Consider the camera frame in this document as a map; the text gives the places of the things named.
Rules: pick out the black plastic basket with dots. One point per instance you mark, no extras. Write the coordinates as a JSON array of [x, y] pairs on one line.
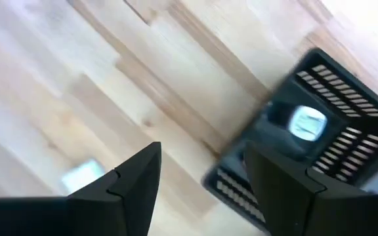
[[267, 137]]

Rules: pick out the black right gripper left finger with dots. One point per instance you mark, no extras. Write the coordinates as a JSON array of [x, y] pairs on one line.
[[77, 216]]

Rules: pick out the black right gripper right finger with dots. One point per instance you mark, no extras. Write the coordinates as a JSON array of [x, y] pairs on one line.
[[307, 209]]

